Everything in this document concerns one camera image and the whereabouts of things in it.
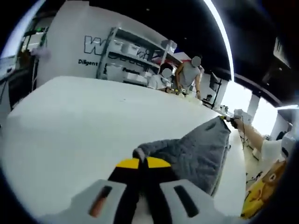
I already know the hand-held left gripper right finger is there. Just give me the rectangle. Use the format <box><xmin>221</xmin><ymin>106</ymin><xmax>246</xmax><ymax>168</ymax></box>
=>
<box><xmin>141</xmin><ymin>156</ymin><xmax>242</xmax><ymax>224</ymax></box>

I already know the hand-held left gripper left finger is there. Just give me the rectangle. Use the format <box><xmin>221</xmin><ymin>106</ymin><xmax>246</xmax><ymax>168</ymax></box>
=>
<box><xmin>70</xmin><ymin>157</ymin><xmax>142</xmax><ymax>224</ymax></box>

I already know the grey towel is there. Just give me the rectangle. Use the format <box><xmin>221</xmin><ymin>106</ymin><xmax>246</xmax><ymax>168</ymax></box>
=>
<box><xmin>132</xmin><ymin>116</ymin><xmax>232</xmax><ymax>196</ymax></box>

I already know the white shirt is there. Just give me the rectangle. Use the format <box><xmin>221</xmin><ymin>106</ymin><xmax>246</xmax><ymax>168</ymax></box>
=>
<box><xmin>260</xmin><ymin>139</ymin><xmax>287</xmax><ymax>163</ymax></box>

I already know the white worn device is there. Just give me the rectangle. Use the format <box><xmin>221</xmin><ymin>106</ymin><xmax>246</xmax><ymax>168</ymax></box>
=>
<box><xmin>281</xmin><ymin>130</ymin><xmax>296</xmax><ymax>161</ymax></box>

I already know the ceiling vent panel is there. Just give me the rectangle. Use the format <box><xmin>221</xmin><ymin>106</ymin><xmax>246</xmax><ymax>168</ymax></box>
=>
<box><xmin>273</xmin><ymin>36</ymin><xmax>292</xmax><ymax>69</ymax></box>

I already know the long ceiling light strip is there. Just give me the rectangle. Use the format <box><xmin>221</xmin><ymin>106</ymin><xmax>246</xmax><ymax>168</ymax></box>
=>
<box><xmin>203</xmin><ymin>0</ymin><xmax>235</xmax><ymax>82</ymax></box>

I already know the row of white storage bins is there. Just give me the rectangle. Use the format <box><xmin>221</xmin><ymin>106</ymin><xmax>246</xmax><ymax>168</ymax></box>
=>
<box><xmin>102</xmin><ymin>39</ymin><xmax>178</xmax><ymax>84</ymax></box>

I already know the metal shelf rack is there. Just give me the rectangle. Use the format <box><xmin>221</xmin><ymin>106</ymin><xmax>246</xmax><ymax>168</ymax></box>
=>
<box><xmin>97</xmin><ymin>27</ymin><xmax>204</xmax><ymax>87</ymax></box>

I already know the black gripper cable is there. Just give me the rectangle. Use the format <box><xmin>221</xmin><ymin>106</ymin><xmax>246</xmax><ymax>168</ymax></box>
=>
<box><xmin>238</xmin><ymin>118</ymin><xmax>248</xmax><ymax>152</ymax></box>

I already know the red blue wall banner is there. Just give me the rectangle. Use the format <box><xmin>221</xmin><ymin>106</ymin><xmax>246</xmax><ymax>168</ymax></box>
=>
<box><xmin>171</xmin><ymin>46</ymin><xmax>191</xmax><ymax>63</ymax></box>

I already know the black frame side desk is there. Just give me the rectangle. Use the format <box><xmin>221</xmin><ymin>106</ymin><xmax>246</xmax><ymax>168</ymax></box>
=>
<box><xmin>0</xmin><ymin>67</ymin><xmax>36</xmax><ymax>110</ymax></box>

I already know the green hanging strap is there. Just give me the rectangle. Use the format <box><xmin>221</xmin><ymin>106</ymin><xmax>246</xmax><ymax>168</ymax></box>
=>
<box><xmin>39</xmin><ymin>27</ymin><xmax>49</xmax><ymax>47</ymax></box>

